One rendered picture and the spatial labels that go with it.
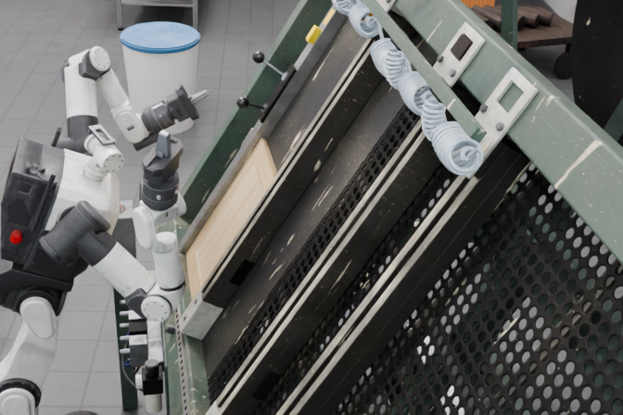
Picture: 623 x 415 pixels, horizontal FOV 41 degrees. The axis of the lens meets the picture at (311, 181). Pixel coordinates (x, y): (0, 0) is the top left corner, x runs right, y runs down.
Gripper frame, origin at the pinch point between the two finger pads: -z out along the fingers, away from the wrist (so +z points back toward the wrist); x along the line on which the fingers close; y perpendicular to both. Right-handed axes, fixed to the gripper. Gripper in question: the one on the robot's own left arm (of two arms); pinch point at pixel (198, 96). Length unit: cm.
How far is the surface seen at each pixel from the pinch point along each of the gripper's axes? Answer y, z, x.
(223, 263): 58, 10, 23
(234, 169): 16.1, -0.2, 20.5
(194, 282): 36, 26, 40
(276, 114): 16.1, -20.3, 9.8
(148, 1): -454, 58, 99
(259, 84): -7.9, -18.4, 9.2
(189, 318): 59, 26, 33
